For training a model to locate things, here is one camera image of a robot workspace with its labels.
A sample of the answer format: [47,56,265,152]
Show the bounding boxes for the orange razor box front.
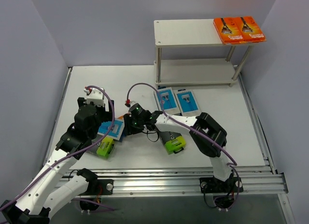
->
[213,17,245,45]

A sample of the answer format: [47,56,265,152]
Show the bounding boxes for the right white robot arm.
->
[124,103,243,194]

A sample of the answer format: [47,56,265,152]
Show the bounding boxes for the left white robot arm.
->
[0,98,114,224]

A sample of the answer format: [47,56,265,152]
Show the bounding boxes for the white two-tier shelf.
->
[154,19,254,87]

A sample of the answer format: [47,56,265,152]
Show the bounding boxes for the blue razor box left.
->
[98,119,125,141]

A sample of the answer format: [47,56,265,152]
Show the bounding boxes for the blue razor box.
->
[154,87,181,115]
[98,119,125,141]
[174,89,201,116]

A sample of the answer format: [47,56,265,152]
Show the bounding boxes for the blue razor box middle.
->
[154,87,181,115]

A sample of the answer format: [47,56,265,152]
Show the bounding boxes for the black green razor box left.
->
[86,137,115,159]

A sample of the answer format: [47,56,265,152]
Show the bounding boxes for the black green razor box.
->
[159,131,186,154]
[86,137,115,159]

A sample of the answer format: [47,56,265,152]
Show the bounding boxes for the black green razor box centre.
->
[159,131,186,154]

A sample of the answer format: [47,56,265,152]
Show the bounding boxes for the blue razor box right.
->
[174,89,201,116]

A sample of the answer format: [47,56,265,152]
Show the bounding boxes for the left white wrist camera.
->
[84,87,105,107]

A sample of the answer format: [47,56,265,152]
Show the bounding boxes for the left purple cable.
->
[0,85,117,210]

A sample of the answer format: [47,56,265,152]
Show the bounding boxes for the purple cable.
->
[126,83,243,209]
[0,85,117,210]

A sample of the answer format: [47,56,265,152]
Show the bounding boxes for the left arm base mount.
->
[79,179,114,212]

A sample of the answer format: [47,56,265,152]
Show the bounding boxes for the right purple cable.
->
[126,83,243,209]

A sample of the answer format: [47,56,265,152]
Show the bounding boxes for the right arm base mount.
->
[199,175,244,211]

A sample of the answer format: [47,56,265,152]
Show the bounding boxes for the aluminium rail frame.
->
[25,167,289,203]

